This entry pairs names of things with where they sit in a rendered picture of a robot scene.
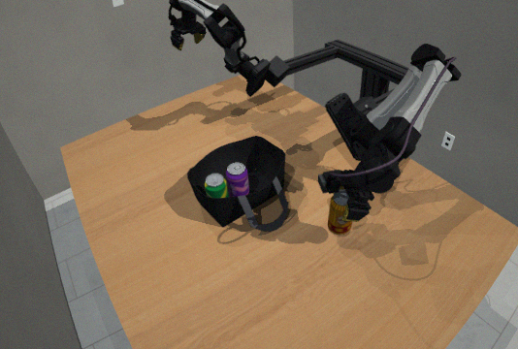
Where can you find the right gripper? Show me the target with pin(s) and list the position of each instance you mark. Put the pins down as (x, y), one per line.
(188, 25)

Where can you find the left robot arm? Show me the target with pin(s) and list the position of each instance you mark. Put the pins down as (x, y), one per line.
(372, 132)

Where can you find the green and yellow drink can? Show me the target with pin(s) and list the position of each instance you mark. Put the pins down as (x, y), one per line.
(216, 186)

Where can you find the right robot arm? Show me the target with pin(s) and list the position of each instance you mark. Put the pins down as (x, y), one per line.
(228, 36)

